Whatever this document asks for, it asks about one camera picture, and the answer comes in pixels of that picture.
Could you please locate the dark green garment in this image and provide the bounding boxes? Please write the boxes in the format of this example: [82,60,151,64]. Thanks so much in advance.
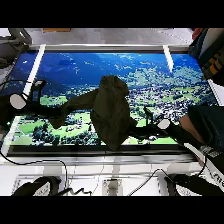
[49,75,139,152]

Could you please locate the heap of clothes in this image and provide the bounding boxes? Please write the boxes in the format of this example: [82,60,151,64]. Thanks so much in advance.
[187,27,224,88]

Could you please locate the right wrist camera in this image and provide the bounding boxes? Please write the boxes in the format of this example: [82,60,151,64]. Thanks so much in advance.
[142,106,156,126]

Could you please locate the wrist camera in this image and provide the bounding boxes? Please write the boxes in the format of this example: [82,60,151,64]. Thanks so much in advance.
[142,106,156,126]
[31,79,48,98]

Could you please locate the silver frame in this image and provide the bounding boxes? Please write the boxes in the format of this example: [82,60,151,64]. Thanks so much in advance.
[0,43,224,197]

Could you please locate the black cable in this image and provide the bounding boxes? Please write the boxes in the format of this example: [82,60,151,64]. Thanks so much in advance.
[127,167,176,197]
[0,146,94,197]

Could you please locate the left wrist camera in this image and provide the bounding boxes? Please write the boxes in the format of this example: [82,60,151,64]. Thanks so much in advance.
[31,79,48,98]

